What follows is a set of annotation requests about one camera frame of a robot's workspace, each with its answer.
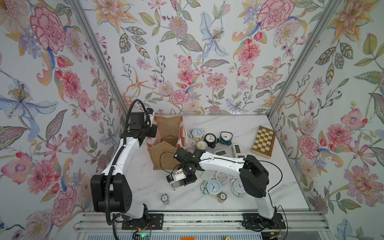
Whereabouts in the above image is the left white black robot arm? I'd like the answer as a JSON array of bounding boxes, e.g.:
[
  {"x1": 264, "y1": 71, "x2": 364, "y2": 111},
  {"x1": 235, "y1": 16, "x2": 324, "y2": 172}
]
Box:
[{"x1": 90, "y1": 109, "x2": 157, "y2": 225}]

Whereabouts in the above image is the small white digital clock upright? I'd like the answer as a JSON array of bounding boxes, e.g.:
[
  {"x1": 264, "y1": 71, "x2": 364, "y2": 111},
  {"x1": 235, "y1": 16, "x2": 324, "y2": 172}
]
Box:
[{"x1": 232, "y1": 144, "x2": 246, "y2": 158}]

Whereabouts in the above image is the light blue twin-bell clock back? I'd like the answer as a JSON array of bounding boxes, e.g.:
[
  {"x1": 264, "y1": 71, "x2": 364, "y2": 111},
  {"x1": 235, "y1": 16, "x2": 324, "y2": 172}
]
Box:
[{"x1": 188, "y1": 128, "x2": 205, "y2": 142}]

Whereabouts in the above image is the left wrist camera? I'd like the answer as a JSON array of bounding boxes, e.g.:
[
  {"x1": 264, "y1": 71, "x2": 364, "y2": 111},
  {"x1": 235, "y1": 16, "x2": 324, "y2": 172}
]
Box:
[{"x1": 145, "y1": 108, "x2": 154, "y2": 117}]

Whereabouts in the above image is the burlap canvas bag red trim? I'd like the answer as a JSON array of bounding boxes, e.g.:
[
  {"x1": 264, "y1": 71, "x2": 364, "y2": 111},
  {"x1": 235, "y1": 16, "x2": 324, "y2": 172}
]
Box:
[{"x1": 147, "y1": 116, "x2": 188, "y2": 172}]

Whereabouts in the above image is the small beige cylinder clock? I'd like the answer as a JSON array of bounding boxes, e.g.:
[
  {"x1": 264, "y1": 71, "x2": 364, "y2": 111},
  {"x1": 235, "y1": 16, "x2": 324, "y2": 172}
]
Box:
[{"x1": 218, "y1": 192, "x2": 227, "y2": 204}]

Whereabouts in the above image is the silver mirror digital clock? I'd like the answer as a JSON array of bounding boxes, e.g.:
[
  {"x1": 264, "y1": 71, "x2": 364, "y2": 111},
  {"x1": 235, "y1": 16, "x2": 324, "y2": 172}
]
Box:
[{"x1": 171, "y1": 179, "x2": 185, "y2": 190}]

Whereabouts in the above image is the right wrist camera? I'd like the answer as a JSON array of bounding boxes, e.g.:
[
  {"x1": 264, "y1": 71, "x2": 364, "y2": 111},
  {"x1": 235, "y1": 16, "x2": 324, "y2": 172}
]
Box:
[{"x1": 166, "y1": 168, "x2": 187, "y2": 184}]

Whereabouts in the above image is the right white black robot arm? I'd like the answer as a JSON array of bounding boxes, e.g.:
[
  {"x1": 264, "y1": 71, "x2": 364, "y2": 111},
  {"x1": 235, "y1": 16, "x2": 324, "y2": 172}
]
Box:
[{"x1": 167, "y1": 149, "x2": 277, "y2": 220}]

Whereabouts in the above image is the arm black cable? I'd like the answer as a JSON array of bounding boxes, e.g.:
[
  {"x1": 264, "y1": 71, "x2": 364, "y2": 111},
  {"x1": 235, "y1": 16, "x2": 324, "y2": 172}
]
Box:
[
  {"x1": 104, "y1": 98, "x2": 151, "y2": 240},
  {"x1": 158, "y1": 151, "x2": 290, "y2": 240}
]

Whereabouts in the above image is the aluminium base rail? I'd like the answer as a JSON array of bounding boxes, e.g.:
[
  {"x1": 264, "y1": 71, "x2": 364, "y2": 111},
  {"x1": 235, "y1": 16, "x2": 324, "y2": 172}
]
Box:
[{"x1": 74, "y1": 209, "x2": 334, "y2": 240}]

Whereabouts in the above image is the blue twin-bell clock front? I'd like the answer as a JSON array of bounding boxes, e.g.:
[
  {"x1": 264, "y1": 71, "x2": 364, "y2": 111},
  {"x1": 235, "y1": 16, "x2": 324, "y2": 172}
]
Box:
[{"x1": 200, "y1": 180, "x2": 223, "y2": 198}]

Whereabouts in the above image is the pink round alarm clock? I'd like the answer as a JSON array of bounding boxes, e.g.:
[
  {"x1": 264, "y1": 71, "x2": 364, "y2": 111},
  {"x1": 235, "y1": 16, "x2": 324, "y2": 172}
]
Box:
[{"x1": 215, "y1": 172, "x2": 231, "y2": 185}]

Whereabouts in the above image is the black round alarm clock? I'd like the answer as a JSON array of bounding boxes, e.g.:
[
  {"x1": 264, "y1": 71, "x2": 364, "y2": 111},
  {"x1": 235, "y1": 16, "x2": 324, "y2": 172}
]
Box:
[{"x1": 204, "y1": 133, "x2": 219, "y2": 149}]

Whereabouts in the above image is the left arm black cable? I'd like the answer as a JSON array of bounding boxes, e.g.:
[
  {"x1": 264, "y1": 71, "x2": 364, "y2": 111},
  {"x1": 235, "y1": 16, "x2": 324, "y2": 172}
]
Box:
[{"x1": 104, "y1": 98, "x2": 151, "y2": 240}]

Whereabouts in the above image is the white twin-bell alarm clock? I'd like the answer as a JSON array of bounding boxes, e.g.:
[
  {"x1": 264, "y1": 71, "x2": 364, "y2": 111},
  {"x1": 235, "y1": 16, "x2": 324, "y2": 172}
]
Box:
[{"x1": 231, "y1": 179, "x2": 247, "y2": 198}]

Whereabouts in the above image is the wooden chessboard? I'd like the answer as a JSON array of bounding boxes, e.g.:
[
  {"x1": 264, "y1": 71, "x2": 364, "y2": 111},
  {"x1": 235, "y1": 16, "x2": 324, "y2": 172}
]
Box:
[{"x1": 251, "y1": 126, "x2": 276, "y2": 159}]

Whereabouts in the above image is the grey round alarm clock centre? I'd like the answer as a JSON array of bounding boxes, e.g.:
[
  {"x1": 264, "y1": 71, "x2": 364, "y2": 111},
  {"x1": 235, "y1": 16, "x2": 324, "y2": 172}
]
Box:
[{"x1": 195, "y1": 140, "x2": 208, "y2": 151}]

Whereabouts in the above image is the dark teal alarm clock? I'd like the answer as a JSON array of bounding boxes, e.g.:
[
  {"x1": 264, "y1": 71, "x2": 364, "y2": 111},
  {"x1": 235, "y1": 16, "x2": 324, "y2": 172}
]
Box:
[{"x1": 219, "y1": 132, "x2": 233, "y2": 146}]

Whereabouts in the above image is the small grey mini clock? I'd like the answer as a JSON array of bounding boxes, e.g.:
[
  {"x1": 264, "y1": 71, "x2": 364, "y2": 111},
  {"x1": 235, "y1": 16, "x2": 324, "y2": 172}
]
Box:
[{"x1": 161, "y1": 194, "x2": 170, "y2": 205}]

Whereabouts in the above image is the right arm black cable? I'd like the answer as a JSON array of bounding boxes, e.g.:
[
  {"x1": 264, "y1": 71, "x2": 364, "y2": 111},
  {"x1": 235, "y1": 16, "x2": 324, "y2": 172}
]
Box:
[{"x1": 158, "y1": 151, "x2": 290, "y2": 240}]

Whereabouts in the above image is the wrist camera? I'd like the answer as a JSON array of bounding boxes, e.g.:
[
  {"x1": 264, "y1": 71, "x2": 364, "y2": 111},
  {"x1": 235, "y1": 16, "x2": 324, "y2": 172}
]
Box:
[
  {"x1": 145, "y1": 108, "x2": 154, "y2": 117},
  {"x1": 166, "y1": 168, "x2": 187, "y2": 184}
]

